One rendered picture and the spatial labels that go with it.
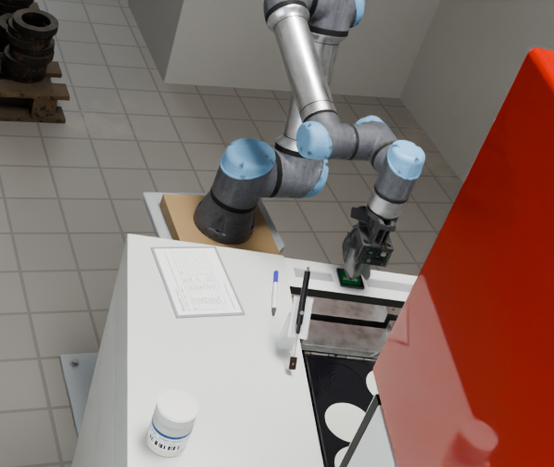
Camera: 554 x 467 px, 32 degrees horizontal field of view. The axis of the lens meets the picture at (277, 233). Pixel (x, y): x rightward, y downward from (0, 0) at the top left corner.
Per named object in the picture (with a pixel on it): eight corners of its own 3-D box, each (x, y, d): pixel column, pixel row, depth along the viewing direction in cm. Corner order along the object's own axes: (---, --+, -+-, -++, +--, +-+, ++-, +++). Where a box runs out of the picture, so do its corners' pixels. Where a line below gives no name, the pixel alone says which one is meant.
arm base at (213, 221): (182, 206, 237) (194, 174, 231) (234, 201, 245) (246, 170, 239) (209, 247, 228) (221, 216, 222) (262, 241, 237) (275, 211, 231)
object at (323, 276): (491, 357, 230) (516, 315, 222) (270, 331, 216) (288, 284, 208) (480, 329, 237) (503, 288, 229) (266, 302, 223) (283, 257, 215)
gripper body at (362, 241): (352, 265, 204) (371, 221, 197) (345, 239, 210) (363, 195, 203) (385, 270, 206) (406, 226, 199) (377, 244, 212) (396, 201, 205)
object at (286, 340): (296, 363, 189) (317, 315, 181) (278, 361, 188) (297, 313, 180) (293, 341, 193) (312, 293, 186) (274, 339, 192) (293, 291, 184)
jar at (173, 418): (187, 460, 163) (200, 423, 158) (145, 456, 161) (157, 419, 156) (185, 426, 169) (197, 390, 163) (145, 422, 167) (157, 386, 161)
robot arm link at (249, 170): (204, 176, 232) (220, 132, 224) (253, 177, 238) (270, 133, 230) (220, 209, 224) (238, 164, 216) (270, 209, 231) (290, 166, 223)
